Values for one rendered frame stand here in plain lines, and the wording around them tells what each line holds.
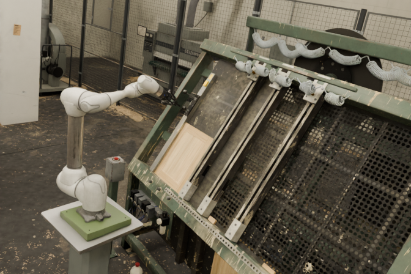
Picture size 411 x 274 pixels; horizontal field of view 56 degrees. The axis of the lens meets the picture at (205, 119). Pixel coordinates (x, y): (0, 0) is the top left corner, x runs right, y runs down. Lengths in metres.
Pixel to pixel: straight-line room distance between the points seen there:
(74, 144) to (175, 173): 0.81
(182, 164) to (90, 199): 0.76
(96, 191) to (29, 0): 4.04
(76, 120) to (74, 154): 0.24
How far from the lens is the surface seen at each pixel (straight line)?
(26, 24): 6.23
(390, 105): 2.33
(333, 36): 3.10
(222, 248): 2.54
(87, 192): 2.67
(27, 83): 6.42
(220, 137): 2.79
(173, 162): 3.08
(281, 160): 2.47
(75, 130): 2.66
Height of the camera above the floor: 2.32
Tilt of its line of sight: 18 degrees down
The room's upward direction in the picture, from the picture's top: 10 degrees clockwise
